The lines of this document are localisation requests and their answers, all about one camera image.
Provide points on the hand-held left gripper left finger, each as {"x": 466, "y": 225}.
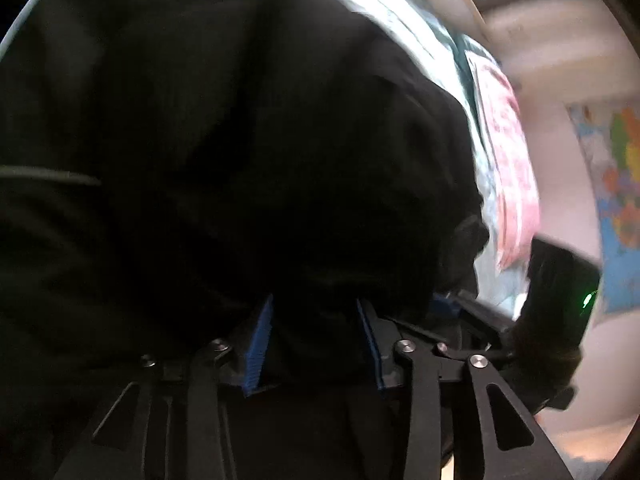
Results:
{"x": 257, "y": 350}

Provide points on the person's right hand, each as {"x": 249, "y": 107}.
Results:
{"x": 545, "y": 355}

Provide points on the light blue quilt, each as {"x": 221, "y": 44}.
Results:
{"x": 425, "y": 35}

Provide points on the colourful wall map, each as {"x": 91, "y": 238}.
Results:
{"x": 620, "y": 185}

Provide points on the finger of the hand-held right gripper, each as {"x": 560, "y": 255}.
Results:
{"x": 480, "y": 322}

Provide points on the pink towel-covered pillow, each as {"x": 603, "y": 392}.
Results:
{"x": 510, "y": 160}

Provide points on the black hooded jacket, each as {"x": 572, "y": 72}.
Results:
{"x": 225, "y": 160}

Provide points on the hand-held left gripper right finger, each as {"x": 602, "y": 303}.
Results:
{"x": 374, "y": 350}

